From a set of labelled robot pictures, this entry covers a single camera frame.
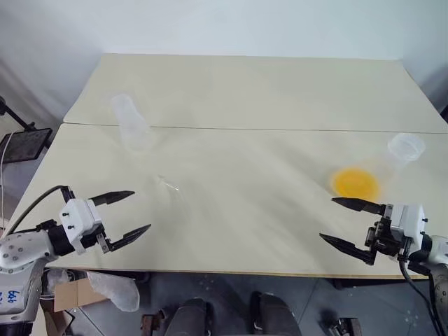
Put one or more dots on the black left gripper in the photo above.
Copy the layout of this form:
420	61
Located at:
105	245

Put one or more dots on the small clear bottle orange base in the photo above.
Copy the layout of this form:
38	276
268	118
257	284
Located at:
357	182

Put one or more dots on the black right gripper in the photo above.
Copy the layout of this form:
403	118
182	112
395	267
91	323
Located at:
383	238

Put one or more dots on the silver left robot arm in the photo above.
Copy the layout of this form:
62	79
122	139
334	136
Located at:
17	250

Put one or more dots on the dark rounded shape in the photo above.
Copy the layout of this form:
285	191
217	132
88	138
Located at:
274	315
190	316

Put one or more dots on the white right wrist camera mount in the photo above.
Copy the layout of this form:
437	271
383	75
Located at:
413	220

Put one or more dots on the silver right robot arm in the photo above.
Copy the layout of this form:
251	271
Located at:
439	276

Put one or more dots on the clear bubble wrap bag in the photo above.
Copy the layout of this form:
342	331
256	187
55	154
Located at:
115	288

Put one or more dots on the brown cardboard box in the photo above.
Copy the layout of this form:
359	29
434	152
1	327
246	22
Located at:
75	290

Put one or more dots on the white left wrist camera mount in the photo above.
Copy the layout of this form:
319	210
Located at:
75	217

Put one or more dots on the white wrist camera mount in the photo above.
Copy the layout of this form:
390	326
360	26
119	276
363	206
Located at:
75	217
413	220

